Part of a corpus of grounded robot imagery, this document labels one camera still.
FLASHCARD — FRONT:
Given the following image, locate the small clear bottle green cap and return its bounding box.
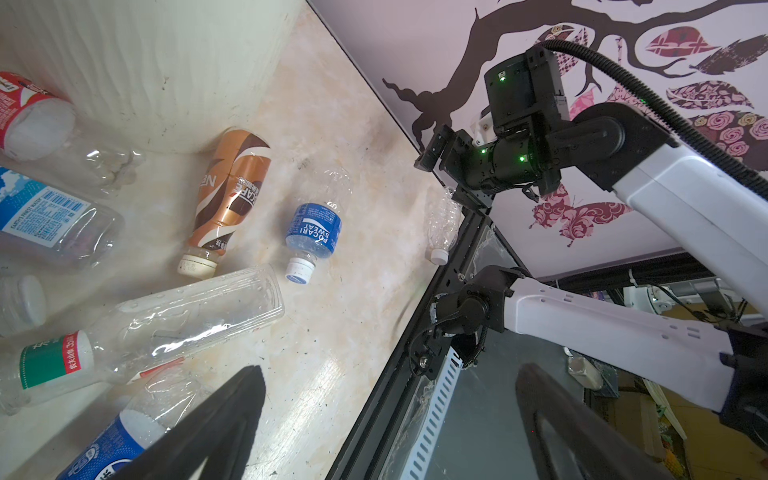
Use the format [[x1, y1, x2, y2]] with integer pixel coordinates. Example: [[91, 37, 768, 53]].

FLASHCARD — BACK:
[[1, 275, 47, 337]]

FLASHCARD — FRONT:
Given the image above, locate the long clear bottle green label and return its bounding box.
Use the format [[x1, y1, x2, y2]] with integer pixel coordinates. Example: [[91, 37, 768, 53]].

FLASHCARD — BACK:
[[1, 265, 284, 415]]

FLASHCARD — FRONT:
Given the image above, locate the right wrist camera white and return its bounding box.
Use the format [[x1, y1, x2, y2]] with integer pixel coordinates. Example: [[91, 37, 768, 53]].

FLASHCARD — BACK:
[[473, 113, 497, 146]]

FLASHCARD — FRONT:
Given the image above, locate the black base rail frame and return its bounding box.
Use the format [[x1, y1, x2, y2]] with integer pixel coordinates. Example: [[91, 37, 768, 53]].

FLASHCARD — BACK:
[[326, 206, 523, 480]]

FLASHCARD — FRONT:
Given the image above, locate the red label yellow cap bottle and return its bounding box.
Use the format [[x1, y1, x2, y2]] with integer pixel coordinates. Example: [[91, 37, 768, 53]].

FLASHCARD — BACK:
[[1, 71, 144, 196]]

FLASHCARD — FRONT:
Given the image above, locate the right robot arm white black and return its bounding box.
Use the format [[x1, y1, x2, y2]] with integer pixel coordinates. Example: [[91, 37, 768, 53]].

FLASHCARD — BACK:
[[415, 40, 767, 446]]

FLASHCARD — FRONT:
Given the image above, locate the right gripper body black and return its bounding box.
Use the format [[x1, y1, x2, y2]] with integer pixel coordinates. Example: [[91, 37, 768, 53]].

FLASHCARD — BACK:
[[414, 46, 570, 200]]

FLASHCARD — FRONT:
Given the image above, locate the white bin with purple liner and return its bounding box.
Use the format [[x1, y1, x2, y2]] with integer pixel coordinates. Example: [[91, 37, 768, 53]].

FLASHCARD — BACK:
[[1, 1, 304, 153]]

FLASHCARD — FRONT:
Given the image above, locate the blue label white cap bottle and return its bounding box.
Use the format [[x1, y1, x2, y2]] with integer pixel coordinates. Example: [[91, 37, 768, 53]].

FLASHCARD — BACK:
[[285, 168, 352, 285]]

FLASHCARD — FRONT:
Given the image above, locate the clear bottle blue label cap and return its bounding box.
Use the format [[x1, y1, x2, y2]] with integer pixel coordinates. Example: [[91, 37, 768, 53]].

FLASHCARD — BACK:
[[1, 167, 124, 271]]

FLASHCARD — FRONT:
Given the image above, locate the clear bottle white cap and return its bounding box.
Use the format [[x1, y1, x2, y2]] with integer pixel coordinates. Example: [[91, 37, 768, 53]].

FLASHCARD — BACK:
[[425, 185, 463, 266]]

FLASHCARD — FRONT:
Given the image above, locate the black corrugated cable hose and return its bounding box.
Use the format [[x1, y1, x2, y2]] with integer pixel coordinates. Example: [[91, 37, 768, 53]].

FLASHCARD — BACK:
[[539, 39, 768, 200]]

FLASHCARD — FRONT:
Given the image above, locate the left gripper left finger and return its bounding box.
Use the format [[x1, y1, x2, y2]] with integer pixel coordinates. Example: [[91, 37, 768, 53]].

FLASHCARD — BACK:
[[115, 365, 266, 479]]

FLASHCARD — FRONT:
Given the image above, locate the pepsi bottle blue cap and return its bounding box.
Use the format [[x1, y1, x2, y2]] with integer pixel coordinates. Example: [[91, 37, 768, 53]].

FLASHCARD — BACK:
[[57, 367, 211, 480]]

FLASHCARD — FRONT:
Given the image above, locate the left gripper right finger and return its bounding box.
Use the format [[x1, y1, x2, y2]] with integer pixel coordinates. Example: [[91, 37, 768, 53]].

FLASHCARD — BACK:
[[515, 363, 672, 479]]

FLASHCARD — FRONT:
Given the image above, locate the brown gold coffee bottle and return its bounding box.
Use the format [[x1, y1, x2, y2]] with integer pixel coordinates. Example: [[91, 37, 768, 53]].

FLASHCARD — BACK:
[[177, 128, 272, 280]]

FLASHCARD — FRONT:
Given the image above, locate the white slotted cable duct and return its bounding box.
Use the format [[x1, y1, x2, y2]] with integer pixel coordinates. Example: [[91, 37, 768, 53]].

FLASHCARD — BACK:
[[400, 347, 463, 480]]

